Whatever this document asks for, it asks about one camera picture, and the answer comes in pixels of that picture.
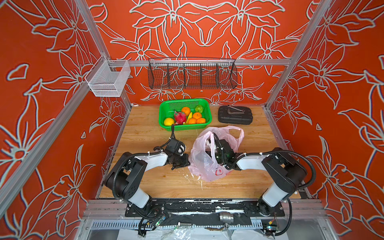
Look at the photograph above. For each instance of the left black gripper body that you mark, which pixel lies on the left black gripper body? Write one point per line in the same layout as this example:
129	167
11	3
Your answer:
180	160

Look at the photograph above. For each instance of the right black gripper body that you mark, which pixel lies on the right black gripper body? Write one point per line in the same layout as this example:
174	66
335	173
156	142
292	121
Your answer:
220	159

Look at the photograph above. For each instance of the pink plastic bag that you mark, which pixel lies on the pink plastic bag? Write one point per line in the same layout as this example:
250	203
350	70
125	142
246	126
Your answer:
203	154

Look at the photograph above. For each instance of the yellow apple fruit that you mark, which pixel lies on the yellow apple fruit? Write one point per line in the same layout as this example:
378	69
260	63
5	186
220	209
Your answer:
169	122

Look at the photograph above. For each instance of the red dragon fruit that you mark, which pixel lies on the red dragon fruit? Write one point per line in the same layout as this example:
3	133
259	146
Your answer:
180	118

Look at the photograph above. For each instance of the orange fruit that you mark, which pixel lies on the orange fruit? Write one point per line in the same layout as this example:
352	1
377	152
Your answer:
201	121
192	121
186	111
197	115

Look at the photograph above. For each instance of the green fruit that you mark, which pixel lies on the green fruit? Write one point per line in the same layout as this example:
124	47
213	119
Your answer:
199	109

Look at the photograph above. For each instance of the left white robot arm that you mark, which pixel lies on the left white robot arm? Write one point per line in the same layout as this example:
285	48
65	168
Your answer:
126	175

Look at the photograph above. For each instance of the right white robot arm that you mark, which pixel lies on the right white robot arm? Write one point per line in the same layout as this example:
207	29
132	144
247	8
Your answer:
289	171

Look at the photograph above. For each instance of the black plastic tool case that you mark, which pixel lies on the black plastic tool case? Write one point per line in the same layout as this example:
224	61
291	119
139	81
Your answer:
235	115

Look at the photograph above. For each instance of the yellow banana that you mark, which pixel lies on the yellow banana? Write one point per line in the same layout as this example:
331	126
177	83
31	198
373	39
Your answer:
189	117

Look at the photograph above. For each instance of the green plastic basket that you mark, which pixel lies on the green plastic basket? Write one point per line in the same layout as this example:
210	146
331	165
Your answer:
167	109

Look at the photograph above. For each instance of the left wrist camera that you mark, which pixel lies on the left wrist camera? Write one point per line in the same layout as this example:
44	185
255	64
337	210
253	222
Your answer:
175	146

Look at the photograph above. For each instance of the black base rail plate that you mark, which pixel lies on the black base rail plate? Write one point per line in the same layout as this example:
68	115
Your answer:
247	207

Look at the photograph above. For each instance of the black wire wall basket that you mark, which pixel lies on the black wire wall basket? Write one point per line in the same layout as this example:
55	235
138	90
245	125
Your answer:
192	73

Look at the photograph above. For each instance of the clear plastic wall bin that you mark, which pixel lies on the clear plastic wall bin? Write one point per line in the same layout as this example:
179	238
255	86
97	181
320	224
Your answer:
108	78

